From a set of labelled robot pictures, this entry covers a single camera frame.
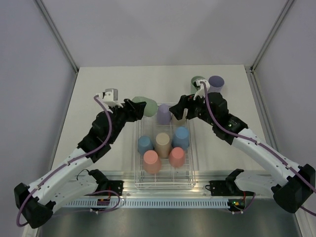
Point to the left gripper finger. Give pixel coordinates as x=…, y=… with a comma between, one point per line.
x=134, y=106
x=136, y=115

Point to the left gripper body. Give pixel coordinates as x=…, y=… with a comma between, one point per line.
x=124, y=114

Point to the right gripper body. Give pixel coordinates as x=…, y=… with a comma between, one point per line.
x=196, y=108

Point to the green cup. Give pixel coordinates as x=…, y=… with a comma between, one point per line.
x=194, y=86
x=151, y=107

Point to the purple cup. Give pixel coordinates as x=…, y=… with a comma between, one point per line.
x=216, y=84
x=163, y=114

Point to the blue cup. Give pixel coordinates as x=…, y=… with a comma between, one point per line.
x=181, y=138
x=144, y=144

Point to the beige cup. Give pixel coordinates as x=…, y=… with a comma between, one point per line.
x=163, y=145
x=179, y=122

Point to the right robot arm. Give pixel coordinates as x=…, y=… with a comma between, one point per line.
x=290, y=185

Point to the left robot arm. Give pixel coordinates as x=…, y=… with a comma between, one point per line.
x=39, y=200

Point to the right pink cup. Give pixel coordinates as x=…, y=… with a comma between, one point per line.
x=177, y=157

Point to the pink cup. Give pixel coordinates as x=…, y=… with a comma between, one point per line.
x=177, y=157
x=151, y=162

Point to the left pink cup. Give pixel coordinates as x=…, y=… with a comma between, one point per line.
x=151, y=162

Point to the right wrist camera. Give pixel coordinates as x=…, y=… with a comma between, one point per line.
x=204, y=87

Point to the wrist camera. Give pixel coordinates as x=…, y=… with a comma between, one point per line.
x=109, y=97
x=204, y=87

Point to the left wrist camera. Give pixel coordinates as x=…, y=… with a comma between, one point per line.
x=109, y=97

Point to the white wire dish rack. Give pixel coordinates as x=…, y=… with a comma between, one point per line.
x=149, y=126

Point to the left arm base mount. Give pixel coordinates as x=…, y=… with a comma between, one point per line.
x=108, y=188

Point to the aluminium rail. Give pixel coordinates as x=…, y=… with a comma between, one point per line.
x=245, y=182

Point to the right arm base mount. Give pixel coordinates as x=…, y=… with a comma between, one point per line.
x=221, y=188

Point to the slotted cable duct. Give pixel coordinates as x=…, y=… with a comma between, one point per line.
x=149, y=203

